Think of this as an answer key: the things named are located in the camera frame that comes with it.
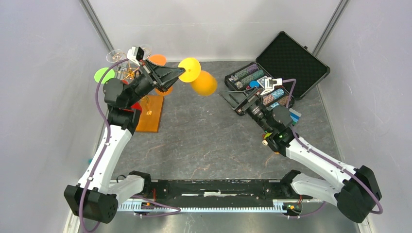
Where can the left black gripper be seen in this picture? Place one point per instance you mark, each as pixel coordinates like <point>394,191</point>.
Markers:
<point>162,78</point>

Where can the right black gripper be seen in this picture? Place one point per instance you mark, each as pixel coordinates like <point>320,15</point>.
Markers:
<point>237,100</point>

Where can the orange plastic wine glass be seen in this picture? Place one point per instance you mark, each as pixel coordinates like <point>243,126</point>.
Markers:
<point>161,60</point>

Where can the yellow plastic wine glass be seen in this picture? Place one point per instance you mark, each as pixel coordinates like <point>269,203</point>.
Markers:
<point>202,82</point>

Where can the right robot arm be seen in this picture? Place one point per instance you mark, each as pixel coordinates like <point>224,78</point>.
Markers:
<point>354,191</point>

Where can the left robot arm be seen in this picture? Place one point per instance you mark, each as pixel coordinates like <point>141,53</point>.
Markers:
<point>93,197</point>

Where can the clear wine glass right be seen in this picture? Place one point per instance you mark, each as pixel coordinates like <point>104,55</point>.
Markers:
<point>146,49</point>

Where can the clear wine glass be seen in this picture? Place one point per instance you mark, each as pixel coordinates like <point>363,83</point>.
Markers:
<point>146,49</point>
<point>115,55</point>

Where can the red plastic wine glass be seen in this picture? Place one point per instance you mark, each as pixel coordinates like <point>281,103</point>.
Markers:
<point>131,94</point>

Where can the wooden rack base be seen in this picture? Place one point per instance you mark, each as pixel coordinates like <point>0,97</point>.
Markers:
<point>150,117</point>

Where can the clear wine glass left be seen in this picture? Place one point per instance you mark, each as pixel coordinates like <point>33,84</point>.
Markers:
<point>115,55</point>

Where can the green plastic wine glass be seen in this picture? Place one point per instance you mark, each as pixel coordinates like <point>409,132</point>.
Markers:
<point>104,74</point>

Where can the red toy brick car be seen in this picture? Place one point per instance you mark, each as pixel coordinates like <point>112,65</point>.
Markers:
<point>269,140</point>

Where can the blue green brick stack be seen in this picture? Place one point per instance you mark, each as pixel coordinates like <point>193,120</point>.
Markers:
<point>294,115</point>

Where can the black poker chip case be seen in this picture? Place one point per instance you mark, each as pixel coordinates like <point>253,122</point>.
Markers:
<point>283,58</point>

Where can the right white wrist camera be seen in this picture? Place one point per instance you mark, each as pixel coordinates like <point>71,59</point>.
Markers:
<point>269,85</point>

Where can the gold wire wine glass rack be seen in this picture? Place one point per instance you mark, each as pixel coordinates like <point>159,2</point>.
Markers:
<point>129,73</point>

